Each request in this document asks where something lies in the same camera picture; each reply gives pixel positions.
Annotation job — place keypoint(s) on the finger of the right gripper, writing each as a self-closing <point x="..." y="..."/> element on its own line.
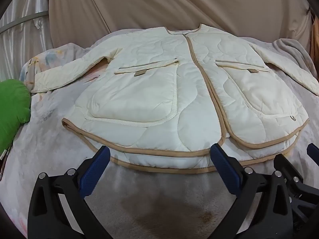
<point x="303" y="199"/>
<point x="312" y="150"/>

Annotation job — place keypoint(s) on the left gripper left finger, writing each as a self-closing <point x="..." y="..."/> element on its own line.
<point x="46" y="217"/>

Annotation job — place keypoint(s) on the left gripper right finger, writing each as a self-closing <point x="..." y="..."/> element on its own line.
<point x="273" y="216"/>

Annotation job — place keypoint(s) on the cream quilted jacket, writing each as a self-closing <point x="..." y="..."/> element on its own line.
<point x="166" y="97"/>

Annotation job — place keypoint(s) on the grey floral fleece blanket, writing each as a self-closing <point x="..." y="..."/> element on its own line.
<point x="129" y="203"/>

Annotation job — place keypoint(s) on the green cushion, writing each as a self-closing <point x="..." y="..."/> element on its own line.
<point x="15" y="110"/>

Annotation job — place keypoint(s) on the silver satin curtain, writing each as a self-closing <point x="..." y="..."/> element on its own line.
<point x="25" y="33"/>

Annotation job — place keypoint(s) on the beige headboard cover sheet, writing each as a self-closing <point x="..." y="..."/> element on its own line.
<point x="83" y="22"/>

